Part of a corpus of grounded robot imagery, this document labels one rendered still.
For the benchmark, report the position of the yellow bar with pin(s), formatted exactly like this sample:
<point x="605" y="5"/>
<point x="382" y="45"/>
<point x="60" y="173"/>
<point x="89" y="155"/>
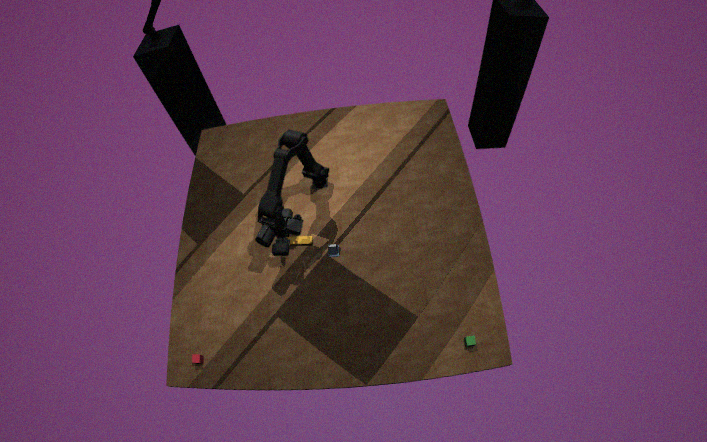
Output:
<point x="301" y="241"/>

